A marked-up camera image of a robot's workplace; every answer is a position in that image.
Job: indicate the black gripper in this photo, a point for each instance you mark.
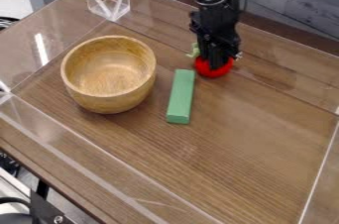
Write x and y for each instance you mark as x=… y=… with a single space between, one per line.
x=213 y=23

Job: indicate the red knitted fruit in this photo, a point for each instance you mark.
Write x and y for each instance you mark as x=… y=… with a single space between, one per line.
x=201 y=65

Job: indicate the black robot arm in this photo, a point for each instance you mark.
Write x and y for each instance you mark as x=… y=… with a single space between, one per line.
x=233 y=55

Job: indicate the green rectangular block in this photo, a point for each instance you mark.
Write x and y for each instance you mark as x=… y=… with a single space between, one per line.
x=181 y=96

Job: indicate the wooden bowl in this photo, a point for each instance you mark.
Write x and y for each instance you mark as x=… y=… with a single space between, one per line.
x=108 y=73

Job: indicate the clear acrylic corner bracket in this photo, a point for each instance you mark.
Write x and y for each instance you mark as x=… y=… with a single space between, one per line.
x=108 y=9

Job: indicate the clear acrylic enclosure wall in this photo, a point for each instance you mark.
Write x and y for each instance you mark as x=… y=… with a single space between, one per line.
x=253 y=161

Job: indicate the black clamp with cable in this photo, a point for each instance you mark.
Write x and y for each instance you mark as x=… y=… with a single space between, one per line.
x=40 y=213

